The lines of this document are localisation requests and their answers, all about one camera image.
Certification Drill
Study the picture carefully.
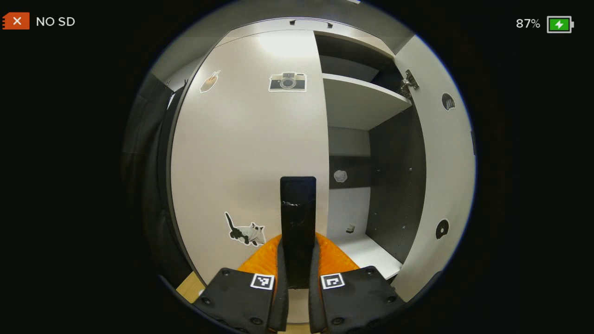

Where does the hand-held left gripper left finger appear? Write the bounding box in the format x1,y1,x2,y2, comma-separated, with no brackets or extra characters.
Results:
193,234,290,334

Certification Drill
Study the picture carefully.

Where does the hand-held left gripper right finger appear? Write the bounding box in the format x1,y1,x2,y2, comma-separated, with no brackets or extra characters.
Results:
309,232,407,334

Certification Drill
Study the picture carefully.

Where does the black door handle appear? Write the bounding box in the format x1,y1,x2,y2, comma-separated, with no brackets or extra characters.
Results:
280,176,317,290

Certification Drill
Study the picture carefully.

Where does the white double-door shoe cabinet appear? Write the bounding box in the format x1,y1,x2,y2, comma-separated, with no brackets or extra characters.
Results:
213,16,428,325

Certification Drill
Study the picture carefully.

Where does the camera-sticker shoe cabinet door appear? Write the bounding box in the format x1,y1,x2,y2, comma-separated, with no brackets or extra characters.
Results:
170,30,331,325

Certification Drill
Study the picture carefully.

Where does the shell-sticker shoe cabinet door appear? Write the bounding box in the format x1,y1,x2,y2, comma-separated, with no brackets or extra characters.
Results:
391,35,477,303

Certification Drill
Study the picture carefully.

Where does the white cabinet shelf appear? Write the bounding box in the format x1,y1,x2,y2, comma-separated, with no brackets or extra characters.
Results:
323,73,413,131

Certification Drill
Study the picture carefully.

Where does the metal door hinge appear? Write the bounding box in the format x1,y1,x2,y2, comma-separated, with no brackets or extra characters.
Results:
401,70,420,98

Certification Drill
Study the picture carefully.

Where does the white cabinet drawer front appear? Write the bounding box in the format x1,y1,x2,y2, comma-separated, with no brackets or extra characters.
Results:
216,17,416,59

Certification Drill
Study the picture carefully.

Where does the black curved drawer handle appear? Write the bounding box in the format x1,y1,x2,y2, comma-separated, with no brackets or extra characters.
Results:
290,19,334,29

